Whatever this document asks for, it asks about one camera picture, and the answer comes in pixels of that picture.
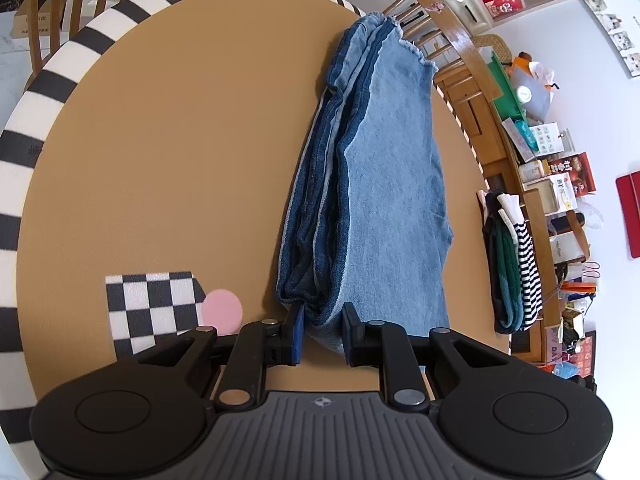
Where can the black white striped garment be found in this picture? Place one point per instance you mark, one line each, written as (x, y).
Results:
(530, 270)

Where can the orange white bag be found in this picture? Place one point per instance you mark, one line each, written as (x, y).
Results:
(535, 90)

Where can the red brown carton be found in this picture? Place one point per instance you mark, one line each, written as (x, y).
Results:
(577, 172)

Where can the white printed box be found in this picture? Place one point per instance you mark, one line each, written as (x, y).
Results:
(547, 137)

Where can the clear plastic bag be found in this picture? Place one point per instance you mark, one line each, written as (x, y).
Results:
(591, 215)

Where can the white paper bag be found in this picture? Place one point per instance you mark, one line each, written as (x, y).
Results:
(567, 250)

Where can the cat picture wall poster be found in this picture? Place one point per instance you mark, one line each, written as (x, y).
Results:
(617, 30)

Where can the cardboard box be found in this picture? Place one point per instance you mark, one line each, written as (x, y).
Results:
(37, 7)

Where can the green tray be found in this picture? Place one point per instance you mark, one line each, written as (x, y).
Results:
(505, 95)

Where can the white box orange label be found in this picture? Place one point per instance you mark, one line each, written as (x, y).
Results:
(562, 192)

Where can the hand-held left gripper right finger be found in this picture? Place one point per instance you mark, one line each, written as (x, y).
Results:
(348, 332)

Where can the dark garment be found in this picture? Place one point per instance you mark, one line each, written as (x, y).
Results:
(492, 260)

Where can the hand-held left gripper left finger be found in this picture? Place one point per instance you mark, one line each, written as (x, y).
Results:
(298, 332)

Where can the pink round sticker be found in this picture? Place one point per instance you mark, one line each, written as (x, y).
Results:
(222, 310)

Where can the wicker basket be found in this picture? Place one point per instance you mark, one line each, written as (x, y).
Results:
(492, 46)

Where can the blue denim jeans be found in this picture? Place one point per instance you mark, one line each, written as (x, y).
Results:
(385, 185)

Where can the green knit garment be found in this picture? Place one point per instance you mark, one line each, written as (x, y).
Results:
(507, 280)

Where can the black white checkered patch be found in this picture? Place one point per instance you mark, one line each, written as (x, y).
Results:
(150, 305)

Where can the teal patterned packet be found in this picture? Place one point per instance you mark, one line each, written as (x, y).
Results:
(520, 137)

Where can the wooden sideboard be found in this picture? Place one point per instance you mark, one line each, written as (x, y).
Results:
(472, 115)

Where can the red gift box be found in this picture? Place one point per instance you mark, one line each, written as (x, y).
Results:
(502, 2)

